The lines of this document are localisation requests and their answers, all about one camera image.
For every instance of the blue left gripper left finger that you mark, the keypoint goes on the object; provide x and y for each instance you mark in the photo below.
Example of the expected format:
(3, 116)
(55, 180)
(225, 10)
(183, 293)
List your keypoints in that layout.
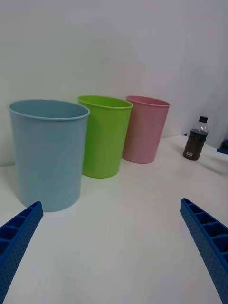
(20, 235)

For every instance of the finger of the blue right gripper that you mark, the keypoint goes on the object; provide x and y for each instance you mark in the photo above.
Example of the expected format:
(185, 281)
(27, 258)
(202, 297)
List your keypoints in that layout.
(223, 150)

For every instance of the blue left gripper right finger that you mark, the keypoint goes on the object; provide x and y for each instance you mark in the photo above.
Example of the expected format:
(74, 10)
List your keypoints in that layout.
(209, 242)

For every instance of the dark drink bottle black cap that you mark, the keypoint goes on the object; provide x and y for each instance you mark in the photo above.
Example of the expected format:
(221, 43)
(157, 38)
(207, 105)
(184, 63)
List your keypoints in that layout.
(196, 142)

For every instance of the pink plastic bin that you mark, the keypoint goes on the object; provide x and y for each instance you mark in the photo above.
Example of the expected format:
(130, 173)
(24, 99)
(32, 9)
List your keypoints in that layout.
(145, 133)

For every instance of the pale blue plastic bin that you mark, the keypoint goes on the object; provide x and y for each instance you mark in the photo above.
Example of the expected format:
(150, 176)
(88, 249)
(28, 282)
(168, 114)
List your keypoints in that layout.
(47, 154)

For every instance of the green plastic bin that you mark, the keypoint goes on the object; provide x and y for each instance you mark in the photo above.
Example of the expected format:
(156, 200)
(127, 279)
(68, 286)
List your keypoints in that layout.
(104, 142)

